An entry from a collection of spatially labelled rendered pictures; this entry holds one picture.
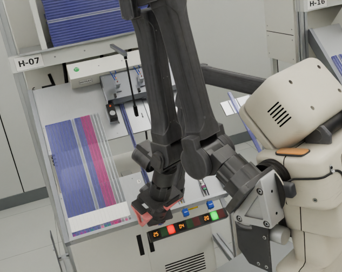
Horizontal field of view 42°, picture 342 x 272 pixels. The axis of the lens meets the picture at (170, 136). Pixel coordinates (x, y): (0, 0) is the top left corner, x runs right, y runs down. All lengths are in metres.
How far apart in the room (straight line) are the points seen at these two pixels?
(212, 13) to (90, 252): 2.32
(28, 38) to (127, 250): 1.11
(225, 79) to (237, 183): 0.53
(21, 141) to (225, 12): 1.97
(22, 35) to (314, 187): 1.58
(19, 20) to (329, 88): 1.50
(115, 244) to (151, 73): 1.33
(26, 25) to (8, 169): 1.81
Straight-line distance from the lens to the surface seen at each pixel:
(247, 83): 1.35
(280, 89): 0.96
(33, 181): 3.80
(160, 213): 1.61
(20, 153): 3.71
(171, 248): 2.30
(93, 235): 1.79
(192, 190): 1.86
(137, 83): 1.99
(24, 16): 2.17
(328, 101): 1.03
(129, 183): 1.85
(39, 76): 2.20
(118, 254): 2.23
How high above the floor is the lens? 1.65
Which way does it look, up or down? 21 degrees down
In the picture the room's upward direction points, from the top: 10 degrees counter-clockwise
